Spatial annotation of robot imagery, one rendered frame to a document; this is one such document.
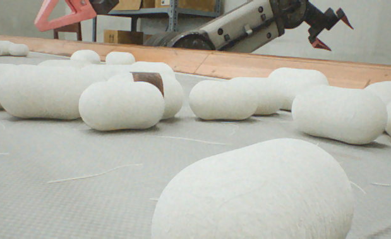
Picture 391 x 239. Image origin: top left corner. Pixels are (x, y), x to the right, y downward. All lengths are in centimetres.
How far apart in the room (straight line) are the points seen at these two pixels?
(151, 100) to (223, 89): 4
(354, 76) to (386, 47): 207
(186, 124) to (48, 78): 6
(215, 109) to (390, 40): 224
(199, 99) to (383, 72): 19
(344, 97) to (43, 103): 11
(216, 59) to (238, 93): 25
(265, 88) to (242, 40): 71
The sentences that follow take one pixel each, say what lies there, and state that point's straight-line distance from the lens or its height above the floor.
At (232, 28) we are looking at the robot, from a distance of 90.
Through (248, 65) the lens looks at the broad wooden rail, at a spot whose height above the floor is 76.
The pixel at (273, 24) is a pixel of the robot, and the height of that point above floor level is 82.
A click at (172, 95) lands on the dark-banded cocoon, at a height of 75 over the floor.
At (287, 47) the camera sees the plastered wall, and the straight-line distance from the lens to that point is 273.
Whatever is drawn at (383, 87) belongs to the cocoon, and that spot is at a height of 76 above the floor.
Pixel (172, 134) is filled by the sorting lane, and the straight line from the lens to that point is 16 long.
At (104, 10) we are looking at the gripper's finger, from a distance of 61.
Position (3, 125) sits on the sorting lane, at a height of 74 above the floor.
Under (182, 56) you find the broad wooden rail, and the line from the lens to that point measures 48.
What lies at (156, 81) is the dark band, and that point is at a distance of 17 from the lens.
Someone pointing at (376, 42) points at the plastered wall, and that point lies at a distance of 243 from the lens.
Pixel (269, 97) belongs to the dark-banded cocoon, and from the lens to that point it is 21.
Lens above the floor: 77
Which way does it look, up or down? 10 degrees down
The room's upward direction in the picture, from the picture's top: 3 degrees clockwise
